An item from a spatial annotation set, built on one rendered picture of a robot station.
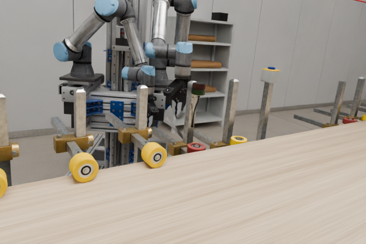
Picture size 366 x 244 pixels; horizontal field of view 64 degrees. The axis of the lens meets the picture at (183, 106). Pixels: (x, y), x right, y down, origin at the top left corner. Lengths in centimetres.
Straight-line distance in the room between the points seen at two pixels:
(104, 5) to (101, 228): 120
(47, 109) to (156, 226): 326
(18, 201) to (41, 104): 301
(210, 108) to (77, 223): 412
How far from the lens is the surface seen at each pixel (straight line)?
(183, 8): 173
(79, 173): 98
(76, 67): 203
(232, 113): 152
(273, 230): 87
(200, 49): 459
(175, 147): 136
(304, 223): 93
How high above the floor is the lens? 138
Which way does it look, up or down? 14 degrees down
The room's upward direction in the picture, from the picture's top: 5 degrees clockwise
